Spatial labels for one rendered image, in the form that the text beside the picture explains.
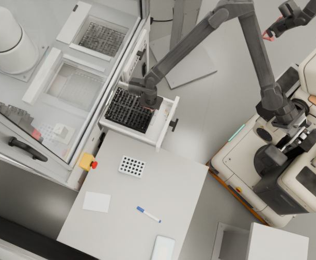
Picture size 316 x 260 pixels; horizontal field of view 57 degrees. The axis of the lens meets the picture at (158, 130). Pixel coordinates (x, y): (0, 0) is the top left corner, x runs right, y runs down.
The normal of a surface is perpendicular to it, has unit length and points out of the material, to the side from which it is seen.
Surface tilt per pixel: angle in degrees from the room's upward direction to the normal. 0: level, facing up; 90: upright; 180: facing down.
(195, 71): 3
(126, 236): 0
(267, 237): 0
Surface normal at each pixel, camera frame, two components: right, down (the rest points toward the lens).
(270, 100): -0.23, 0.60
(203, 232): 0.04, -0.32
